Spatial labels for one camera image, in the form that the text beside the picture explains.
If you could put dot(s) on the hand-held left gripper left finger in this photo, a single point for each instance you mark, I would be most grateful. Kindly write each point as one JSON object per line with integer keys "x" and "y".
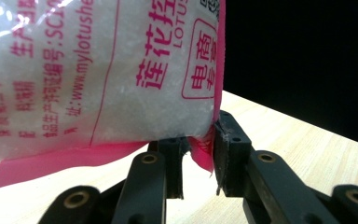
{"x": 174, "y": 168}

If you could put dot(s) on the pink and white seasoning bag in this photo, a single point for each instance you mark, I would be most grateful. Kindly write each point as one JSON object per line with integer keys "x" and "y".
{"x": 74, "y": 77}

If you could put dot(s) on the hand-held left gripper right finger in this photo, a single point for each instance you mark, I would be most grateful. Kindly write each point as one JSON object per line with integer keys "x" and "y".
{"x": 233, "y": 161}

